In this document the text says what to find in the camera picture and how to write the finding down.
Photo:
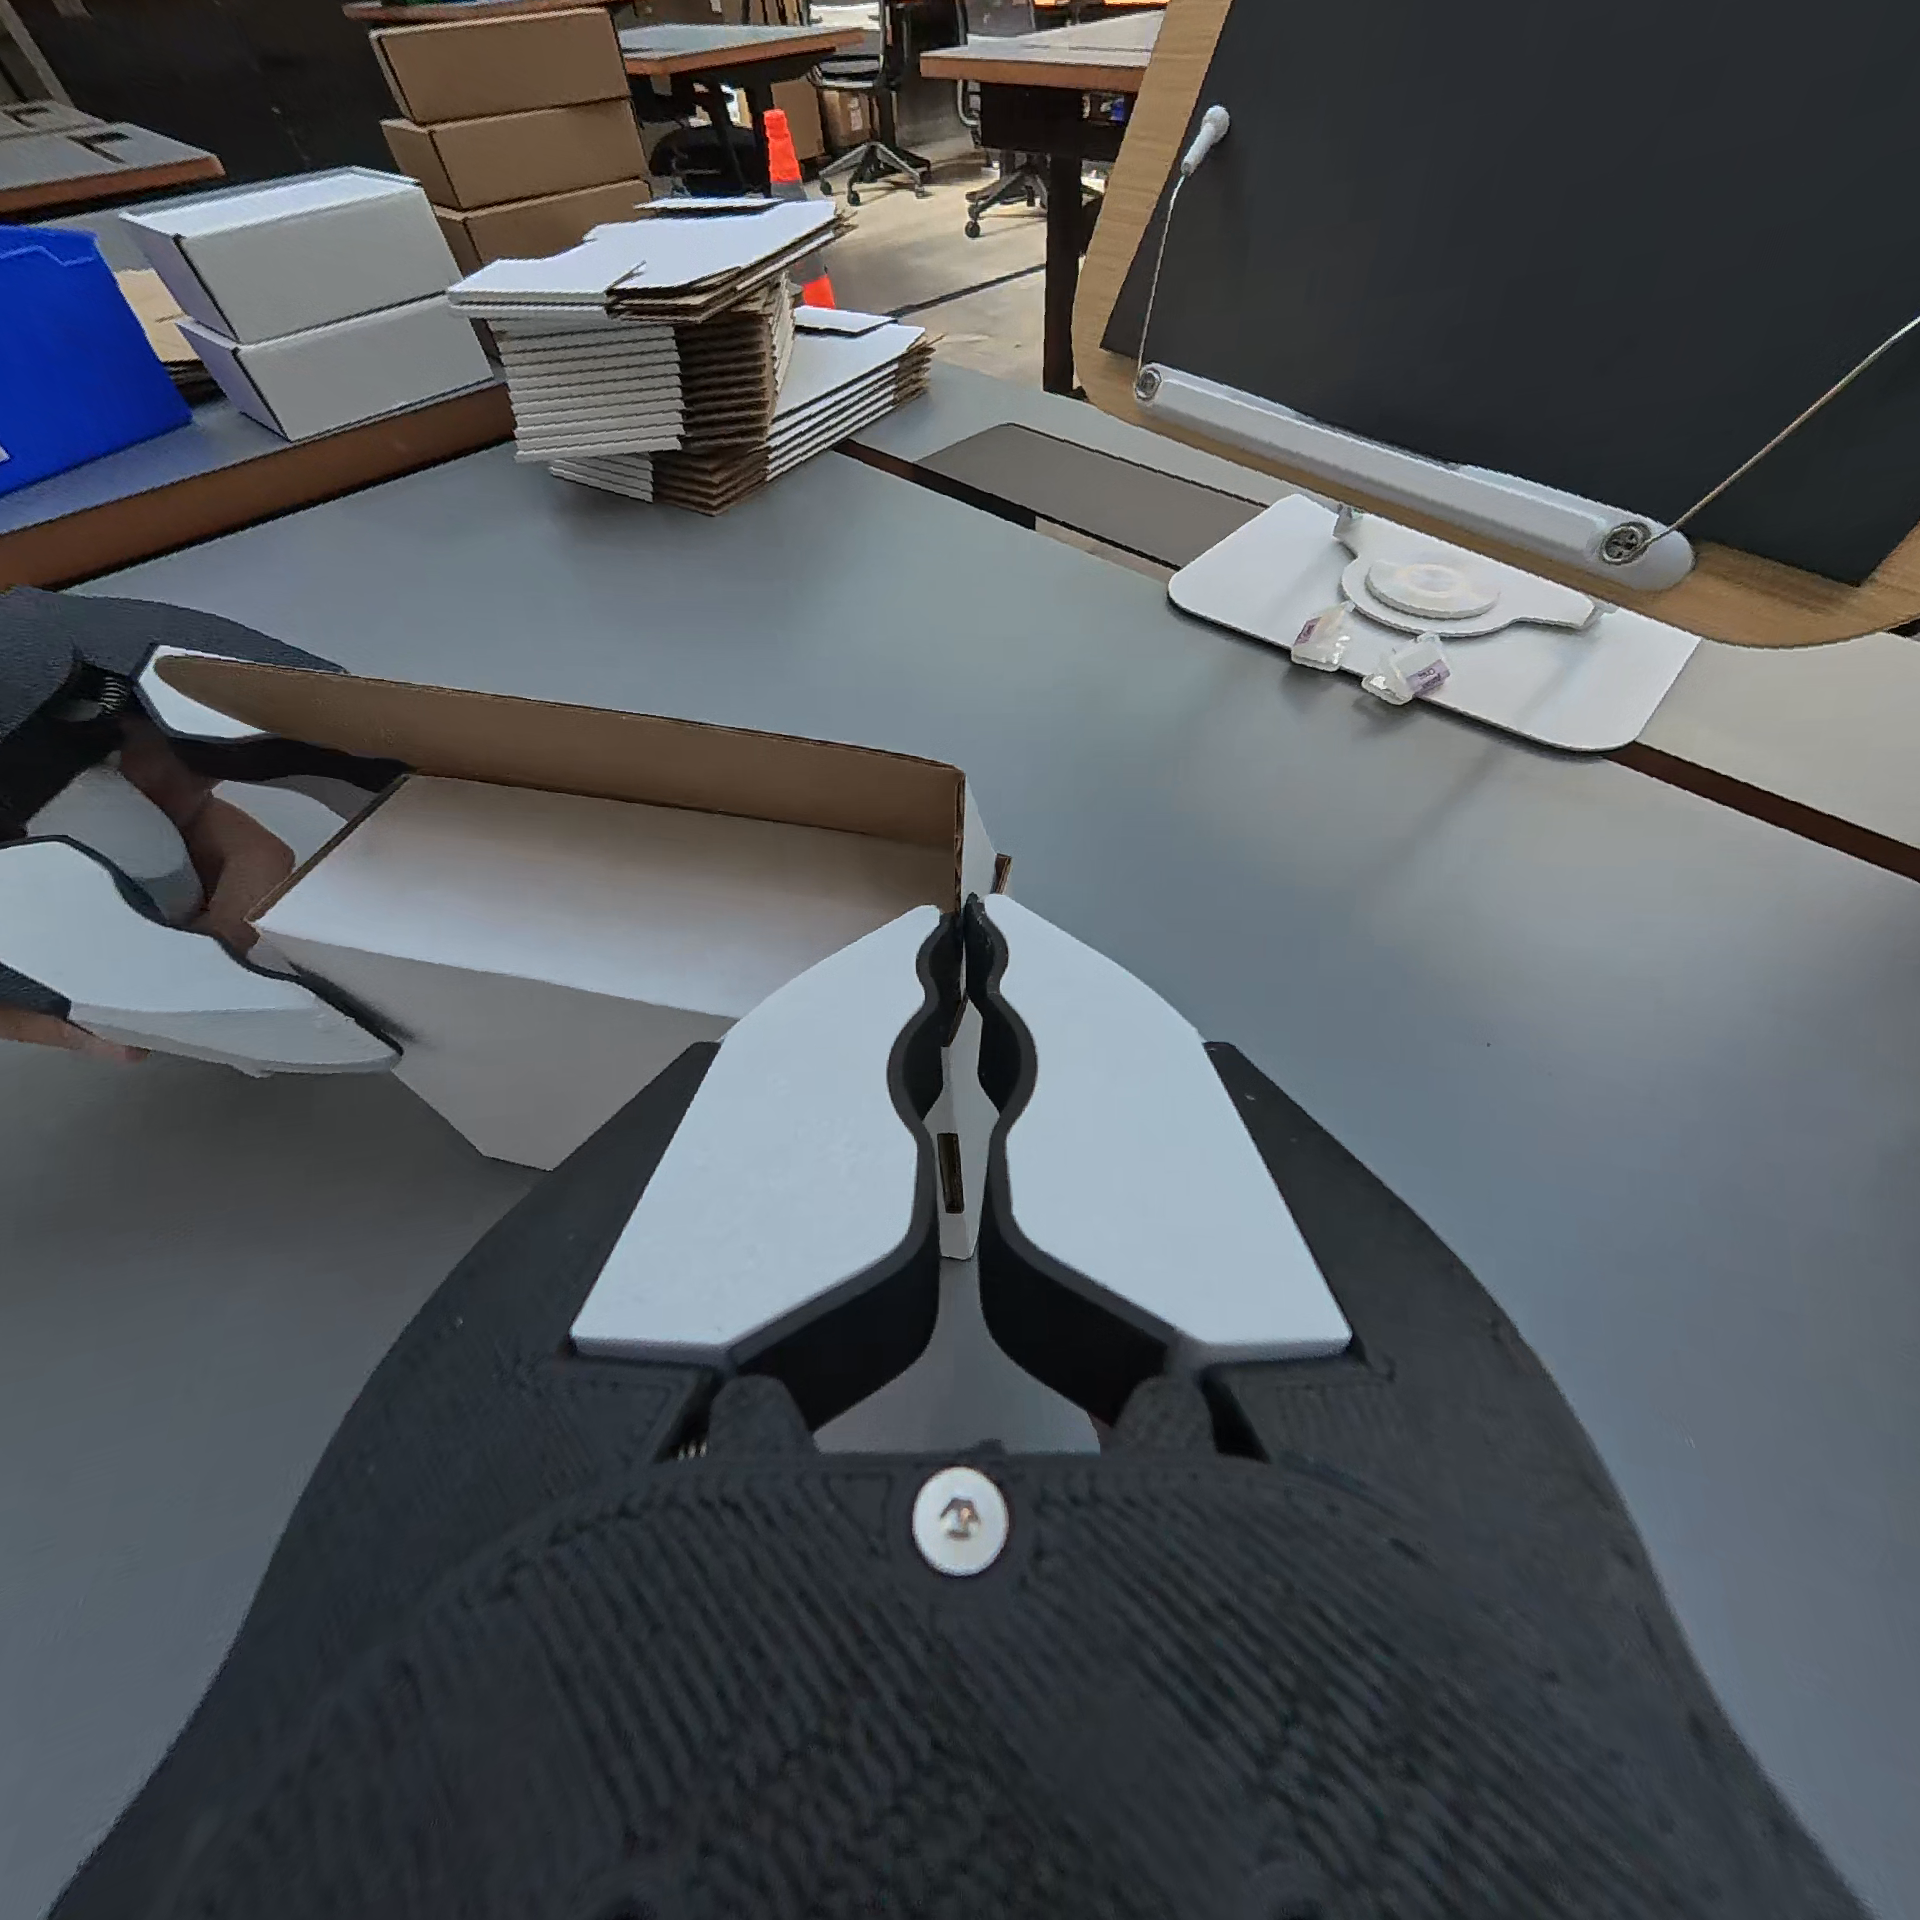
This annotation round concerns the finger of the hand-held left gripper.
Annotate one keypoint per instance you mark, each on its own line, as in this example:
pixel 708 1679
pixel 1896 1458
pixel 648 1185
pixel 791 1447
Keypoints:
pixel 196 708
pixel 166 991

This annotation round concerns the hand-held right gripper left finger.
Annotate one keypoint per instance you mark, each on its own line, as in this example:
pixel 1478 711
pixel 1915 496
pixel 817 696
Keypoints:
pixel 750 1185

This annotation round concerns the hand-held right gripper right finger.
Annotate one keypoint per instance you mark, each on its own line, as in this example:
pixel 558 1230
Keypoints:
pixel 1155 1154

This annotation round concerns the white cardboard box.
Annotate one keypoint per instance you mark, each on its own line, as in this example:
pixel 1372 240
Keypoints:
pixel 600 902

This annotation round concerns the white closed box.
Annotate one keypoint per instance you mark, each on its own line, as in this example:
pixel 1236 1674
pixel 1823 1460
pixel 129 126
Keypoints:
pixel 360 376
pixel 301 248

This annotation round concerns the brown cardboard box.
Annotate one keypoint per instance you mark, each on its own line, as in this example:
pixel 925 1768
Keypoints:
pixel 518 158
pixel 556 224
pixel 503 66

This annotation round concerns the person's left hand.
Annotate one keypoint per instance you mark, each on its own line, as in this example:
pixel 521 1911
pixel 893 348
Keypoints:
pixel 241 862

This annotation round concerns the wooden edged side table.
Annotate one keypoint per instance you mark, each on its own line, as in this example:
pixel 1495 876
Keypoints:
pixel 224 480

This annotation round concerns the blue plastic bin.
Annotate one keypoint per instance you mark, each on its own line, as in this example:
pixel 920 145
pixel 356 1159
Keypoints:
pixel 76 359

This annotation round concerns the brown flat cardboard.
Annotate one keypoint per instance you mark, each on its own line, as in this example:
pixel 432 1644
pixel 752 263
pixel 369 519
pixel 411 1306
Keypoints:
pixel 150 323

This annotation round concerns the background desk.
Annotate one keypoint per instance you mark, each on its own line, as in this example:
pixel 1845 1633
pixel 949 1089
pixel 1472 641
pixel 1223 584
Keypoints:
pixel 735 54
pixel 1037 59
pixel 76 158

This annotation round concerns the stack of flat cardboard sheets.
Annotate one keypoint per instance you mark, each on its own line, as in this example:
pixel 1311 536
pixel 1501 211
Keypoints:
pixel 630 390

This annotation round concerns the small clear plastic clip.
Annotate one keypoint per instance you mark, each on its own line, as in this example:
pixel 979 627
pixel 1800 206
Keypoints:
pixel 1320 639
pixel 1401 672

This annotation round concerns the white round disc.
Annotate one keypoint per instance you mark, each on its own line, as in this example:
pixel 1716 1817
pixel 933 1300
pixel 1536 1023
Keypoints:
pixel 1425 587

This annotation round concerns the white cylindrical bar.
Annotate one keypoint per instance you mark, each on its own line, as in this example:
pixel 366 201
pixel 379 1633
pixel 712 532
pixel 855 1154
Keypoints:
pixel 1395 464

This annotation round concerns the black office chair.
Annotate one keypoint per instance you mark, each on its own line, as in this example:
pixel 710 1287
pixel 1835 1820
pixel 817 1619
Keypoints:
pixel 1004 188
pixel 885 89

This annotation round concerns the thin metal rod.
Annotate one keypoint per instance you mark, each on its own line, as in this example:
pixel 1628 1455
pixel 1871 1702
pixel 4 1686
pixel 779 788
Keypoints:
pixel 1800 422
pixel 1179 224

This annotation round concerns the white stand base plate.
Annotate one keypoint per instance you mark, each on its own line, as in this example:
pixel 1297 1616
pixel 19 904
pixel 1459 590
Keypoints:
pixel 1575 675

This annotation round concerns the black panel with wooden frame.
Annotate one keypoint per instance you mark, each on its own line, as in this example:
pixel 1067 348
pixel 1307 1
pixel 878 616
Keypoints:
pixel 1501 211

